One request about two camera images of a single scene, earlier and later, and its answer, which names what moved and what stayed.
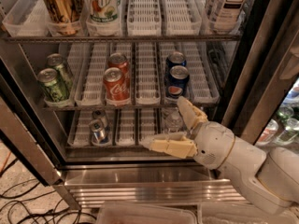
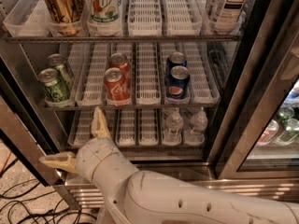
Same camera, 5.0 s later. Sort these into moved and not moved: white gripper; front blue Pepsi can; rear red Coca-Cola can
Moved: white gripper
Not moved: rear red Coca-Cola can; front blue Pepsi can
